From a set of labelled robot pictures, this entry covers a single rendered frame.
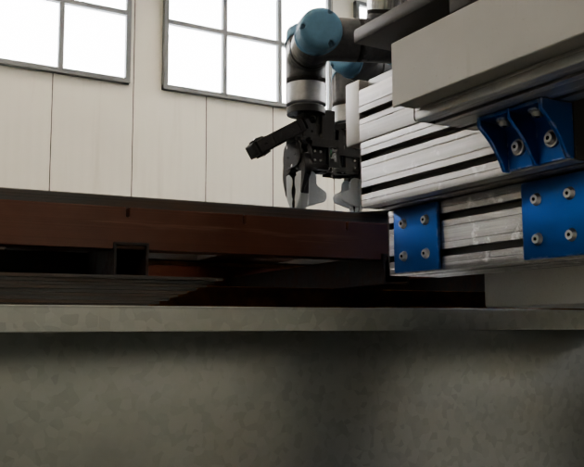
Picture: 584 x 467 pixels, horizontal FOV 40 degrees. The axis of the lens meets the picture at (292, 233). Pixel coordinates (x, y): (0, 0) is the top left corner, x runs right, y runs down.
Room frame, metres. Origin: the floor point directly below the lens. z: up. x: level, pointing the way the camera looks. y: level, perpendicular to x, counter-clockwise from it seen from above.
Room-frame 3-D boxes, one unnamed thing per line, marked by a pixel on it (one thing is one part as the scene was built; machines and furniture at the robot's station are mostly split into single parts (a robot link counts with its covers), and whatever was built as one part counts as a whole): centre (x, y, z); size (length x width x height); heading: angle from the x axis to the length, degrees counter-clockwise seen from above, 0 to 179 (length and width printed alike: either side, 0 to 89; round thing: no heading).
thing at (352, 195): (1.76, -0.13, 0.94); 0.06 x 0.03 x 0.09; 116
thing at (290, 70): (1.44, -0.03, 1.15); 0.09 x 0.08 x 0.11; 8
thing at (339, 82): (1.77, -0.13, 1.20); 0.09 x 0.08 x 0.11; 53
